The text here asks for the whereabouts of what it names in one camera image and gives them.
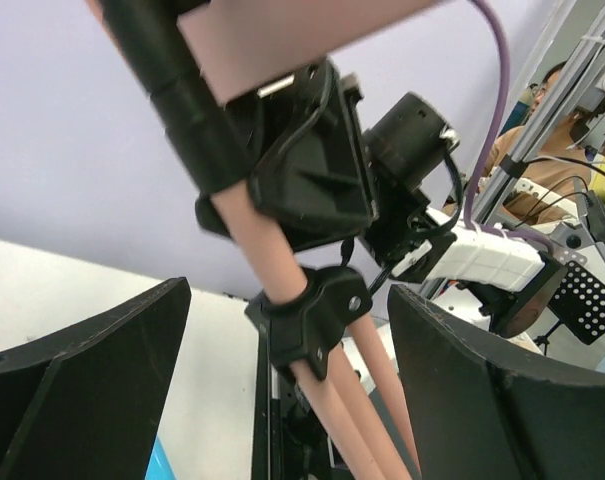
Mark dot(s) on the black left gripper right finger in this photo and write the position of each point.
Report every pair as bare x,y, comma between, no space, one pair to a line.
484,408

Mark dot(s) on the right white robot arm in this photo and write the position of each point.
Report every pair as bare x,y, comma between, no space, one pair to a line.
513,280

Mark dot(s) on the aluminium rail frame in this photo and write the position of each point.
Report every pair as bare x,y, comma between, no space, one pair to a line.
580,72

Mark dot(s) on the pink music stand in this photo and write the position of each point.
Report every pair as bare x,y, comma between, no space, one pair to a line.
192,59

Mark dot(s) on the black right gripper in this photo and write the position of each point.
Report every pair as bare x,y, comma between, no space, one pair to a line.
324,179

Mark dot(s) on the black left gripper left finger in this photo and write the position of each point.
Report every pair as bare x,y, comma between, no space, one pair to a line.
85,402

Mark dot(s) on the blue plastic tube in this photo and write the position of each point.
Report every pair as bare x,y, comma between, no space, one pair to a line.
159,467

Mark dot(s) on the person in brown shirt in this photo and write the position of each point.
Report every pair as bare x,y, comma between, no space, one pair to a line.
553,175

